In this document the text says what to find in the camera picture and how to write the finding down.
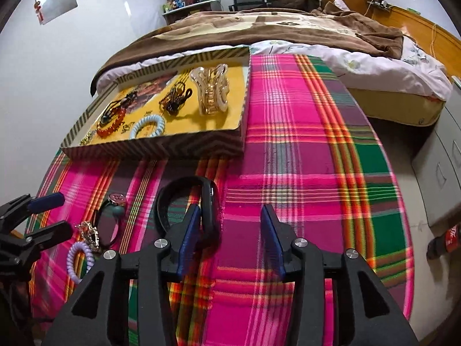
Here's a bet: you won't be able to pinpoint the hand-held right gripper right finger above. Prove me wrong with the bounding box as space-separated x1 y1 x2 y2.
260 204 420 346

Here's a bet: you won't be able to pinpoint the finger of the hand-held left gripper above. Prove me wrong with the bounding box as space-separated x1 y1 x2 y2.
0 192 66 229
22 221 74 256

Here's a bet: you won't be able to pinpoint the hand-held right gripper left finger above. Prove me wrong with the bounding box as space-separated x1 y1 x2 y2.
41 204 202 346

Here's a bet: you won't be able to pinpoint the rhinestone hair clip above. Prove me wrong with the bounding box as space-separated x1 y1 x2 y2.
75 221 101 251

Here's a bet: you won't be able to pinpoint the purple spiral hair tie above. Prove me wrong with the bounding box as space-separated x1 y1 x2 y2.
67 241 96 285

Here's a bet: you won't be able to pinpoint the black wristband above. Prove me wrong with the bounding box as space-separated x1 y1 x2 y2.
154 175 221 251

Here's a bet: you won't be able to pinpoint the black hair tie grey beads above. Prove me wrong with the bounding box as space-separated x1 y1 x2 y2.
93 192 127 250

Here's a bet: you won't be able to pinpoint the striped cardboard tray yellow inside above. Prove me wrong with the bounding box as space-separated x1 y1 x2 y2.
59 45 252 161

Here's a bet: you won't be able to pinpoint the red bead bracelet gold charms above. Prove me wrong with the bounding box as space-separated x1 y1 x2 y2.
79 106 127 146

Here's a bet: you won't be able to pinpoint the pale blue spiral hair tie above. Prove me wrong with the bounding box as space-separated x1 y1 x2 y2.
129 113 167 140

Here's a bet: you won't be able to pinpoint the dark bead bracelet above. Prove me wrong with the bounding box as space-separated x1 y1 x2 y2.
158 82 195 116

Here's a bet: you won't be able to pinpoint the beige hair claw clip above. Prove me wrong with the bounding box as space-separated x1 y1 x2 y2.
190 63 231 116

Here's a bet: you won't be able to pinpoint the pink green plaid cloth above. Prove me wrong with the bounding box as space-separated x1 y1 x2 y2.
29 53 415 346

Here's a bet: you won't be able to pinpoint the cola bottle red label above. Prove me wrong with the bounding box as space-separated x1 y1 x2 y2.
426 223 461 260

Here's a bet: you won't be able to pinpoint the yellow mattress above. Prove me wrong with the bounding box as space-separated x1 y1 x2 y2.
346 86 444 127

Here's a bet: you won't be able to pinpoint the grey drawer cabinet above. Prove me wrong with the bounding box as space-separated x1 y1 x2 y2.
411 79 461 227

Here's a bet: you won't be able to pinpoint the white floral bed sheet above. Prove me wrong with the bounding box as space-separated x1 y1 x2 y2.
97 41 452 101

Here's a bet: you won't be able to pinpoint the brown blanket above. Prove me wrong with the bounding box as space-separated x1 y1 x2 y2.
90 0 404 96

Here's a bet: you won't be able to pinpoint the desk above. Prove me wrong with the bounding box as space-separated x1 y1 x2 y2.
162 0 222 26

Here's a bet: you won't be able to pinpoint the group of bottles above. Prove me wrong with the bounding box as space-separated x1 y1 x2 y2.
163 0 204 12

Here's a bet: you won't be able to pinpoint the dark cloth pile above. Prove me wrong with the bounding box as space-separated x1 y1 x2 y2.
266 0 323 11

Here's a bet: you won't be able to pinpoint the wooden headboard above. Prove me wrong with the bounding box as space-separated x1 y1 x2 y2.
387 5 461 76

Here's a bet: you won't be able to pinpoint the silver wall panel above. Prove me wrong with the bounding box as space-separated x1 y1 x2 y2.
34 0 79 26

